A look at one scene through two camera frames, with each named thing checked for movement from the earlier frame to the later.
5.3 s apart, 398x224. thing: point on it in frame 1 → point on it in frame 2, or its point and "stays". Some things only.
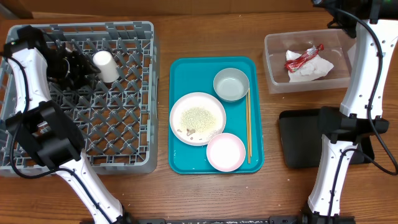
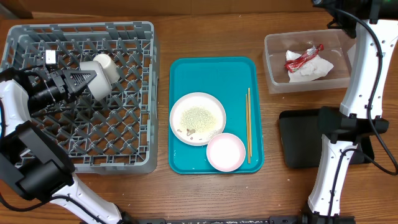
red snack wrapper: [293, 65] stays
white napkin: [313, 69] stays
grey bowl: [231, 84] → [99, 86]
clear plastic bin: [337, 49] stays
